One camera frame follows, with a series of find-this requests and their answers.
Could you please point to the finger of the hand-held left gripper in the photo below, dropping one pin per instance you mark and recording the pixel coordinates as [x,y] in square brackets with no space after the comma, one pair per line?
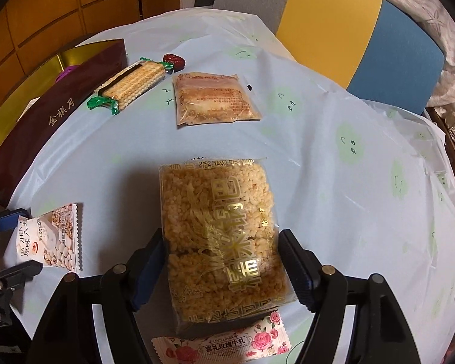
[5,222]
[17,275]

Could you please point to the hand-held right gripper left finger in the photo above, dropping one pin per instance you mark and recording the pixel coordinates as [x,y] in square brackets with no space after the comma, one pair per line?
[149,269]

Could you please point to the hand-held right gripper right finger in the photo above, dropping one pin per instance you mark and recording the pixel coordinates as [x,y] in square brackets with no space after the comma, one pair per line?
[297,273]

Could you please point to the white bean-print snack packet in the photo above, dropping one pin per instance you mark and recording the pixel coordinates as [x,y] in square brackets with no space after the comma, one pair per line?
[57,239]

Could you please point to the clear puffed rice cracker packet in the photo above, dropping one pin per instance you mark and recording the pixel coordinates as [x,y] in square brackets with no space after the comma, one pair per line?
[216,235]

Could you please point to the rose-print nougat candy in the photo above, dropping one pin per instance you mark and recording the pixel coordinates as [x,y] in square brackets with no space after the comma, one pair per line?
[220,345]

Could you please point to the maroon gift box gold interior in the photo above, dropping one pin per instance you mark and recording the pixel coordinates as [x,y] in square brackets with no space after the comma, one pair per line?
[60,102]

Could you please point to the purple snack packet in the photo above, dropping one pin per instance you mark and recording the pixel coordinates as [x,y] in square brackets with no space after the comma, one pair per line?
[66,72]

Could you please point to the clear pastry packet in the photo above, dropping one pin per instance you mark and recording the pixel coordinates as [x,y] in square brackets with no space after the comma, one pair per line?
[212,98]

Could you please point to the green-ended biscuit packet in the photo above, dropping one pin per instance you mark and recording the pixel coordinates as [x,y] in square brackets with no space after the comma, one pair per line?
[132,81]

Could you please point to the dark red date candy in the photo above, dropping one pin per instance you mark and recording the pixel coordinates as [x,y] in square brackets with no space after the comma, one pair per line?
[173,60]

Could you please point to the wooden side table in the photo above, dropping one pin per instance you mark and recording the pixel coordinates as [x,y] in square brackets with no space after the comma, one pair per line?
[438,121]

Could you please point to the grey yellow blue chair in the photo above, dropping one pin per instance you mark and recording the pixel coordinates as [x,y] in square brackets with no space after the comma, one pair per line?
[326,19]

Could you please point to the starfish-print curtain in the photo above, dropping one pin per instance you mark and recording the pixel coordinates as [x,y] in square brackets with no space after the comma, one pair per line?
[451,64]

